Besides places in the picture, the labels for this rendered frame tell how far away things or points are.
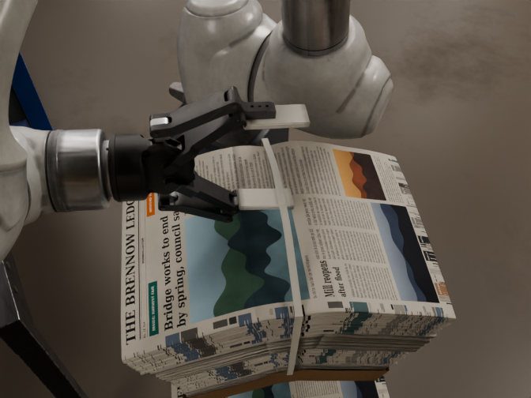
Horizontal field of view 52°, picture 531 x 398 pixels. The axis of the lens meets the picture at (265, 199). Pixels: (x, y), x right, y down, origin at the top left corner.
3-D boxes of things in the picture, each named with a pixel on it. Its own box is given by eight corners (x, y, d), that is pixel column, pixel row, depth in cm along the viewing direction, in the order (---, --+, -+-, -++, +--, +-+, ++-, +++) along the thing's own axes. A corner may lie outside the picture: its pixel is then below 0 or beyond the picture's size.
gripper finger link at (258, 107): (225, 111, 57) (226, 89, 55) (273, 109, 58) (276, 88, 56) (227, 121, 56) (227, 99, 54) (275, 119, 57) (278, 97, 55)
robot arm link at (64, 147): (68, 168, 66) (118, 165, 67) (62, 229, 60) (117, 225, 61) (50, 112, 59) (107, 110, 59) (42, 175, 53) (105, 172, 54)
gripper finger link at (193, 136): (168, 151, 62) (160, 145, 61) (244, 99, 58) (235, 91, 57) (170, 177, 60) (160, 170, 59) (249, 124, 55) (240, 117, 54)
